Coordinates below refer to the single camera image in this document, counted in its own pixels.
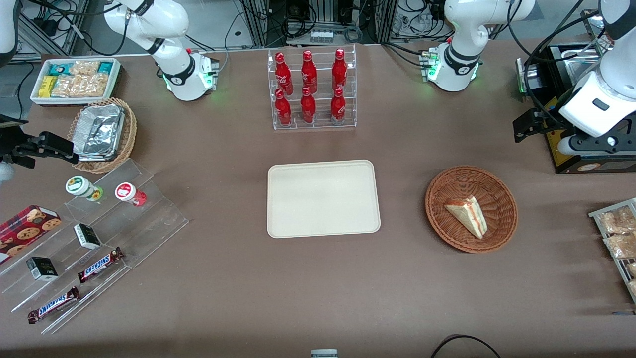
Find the light tan wicker basket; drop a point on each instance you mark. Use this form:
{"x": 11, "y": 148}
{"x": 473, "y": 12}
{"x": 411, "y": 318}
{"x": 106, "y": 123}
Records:
{"x": 130, "y": 129}

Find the triangle sandwich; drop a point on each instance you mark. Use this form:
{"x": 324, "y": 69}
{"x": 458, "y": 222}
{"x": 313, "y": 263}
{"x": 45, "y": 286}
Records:
{"x": 467, "y": 216}

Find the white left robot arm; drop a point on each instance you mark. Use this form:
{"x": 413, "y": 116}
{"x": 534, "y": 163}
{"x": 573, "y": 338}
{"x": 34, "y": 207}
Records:
{"x": 459, "y": 30}

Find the small grey box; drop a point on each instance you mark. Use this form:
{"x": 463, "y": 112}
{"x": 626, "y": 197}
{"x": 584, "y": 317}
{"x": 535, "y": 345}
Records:
{"x": 324, "y": 354}

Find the red cola bottle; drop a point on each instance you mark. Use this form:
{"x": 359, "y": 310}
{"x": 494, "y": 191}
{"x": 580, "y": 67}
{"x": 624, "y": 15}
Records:
{"x": 308, "y": 74}
{"x": 307, "y": 108}
{"x": 283, "y": 74}
{"x": 283, "y": 110}
{"x": 339, "y": 72}
{"x": 338, "y": 108}

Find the black hot dog machine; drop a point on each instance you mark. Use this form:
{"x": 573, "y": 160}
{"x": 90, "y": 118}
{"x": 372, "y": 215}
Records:
{"x": 566, "y": 164}

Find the yellow snack packet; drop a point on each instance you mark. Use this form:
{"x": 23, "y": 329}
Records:
{"x": 47, "y": 86}

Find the clear acrylic step display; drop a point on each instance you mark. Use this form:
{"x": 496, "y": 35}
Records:
{"x": 149, "y": 214}

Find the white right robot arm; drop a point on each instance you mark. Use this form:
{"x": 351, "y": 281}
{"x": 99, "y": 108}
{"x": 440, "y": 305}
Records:
{"x": 184, "y": 74}

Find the small black box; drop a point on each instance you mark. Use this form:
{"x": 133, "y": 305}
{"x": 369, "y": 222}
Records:
{"x": 42, "y": 268}
{"x": 87, "y": 236}

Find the cup with red lid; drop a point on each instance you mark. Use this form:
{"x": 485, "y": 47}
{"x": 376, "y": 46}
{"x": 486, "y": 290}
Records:
{"x": 126, "y": 192}

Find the cream plastic tray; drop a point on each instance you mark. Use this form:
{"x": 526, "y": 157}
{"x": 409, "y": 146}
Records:
{"x": 323, "y": 199}

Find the cup with green lid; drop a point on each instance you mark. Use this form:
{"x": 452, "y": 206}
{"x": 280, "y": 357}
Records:
{"x": 79, "y": 185}

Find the clear bag of crackers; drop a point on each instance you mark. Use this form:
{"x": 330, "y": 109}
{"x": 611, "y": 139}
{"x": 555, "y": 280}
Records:
{"x": 96, "y": 84}
{"x": 84, "y": 67}
{"x": 68, "y": 86}

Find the brown round wicker basket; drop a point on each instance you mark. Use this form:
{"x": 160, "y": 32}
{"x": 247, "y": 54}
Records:
{"x": 497, "y": 199}

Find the grey power strip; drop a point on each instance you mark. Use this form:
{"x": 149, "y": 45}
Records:
{"x": 321, "y": 36}

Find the red cookie box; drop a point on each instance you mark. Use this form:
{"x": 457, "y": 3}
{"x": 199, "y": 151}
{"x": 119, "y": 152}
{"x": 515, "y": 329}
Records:
{"x": 25, "y": 231}

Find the steel machine pan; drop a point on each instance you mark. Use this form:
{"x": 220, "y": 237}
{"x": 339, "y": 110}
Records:
{"x": 579, "y": 64}

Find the clear acrylic bottle rack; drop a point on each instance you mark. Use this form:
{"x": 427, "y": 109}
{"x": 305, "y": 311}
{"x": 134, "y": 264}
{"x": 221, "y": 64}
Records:
{"x": 323, "y": 122}

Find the bagged pastry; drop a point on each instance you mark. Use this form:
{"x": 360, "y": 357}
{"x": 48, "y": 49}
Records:
{"x": 618, "y": 221}
{"x": 633, "y": 288}
{"x": 632, "y": 269}
{"x": 623, "y": 246}

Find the stack of foil trays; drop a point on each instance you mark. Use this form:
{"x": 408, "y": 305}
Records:
{"x": 99, "y": 132}

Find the snickers bar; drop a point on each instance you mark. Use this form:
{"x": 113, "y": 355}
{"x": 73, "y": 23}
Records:
{"x": 99, "y": 265}
{"x": 52, "y": 305}

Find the teal snack packet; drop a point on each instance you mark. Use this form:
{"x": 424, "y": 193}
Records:
{"x": 59, "y": 68}
{"x": 105, "y": 66}

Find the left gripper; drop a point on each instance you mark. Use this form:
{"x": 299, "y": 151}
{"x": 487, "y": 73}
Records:
{"x": 545, "y": 121}

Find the white rectangular snack bin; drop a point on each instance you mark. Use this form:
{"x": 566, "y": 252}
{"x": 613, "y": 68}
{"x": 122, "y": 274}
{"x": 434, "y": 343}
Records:
{"x": 37, "y": 97}

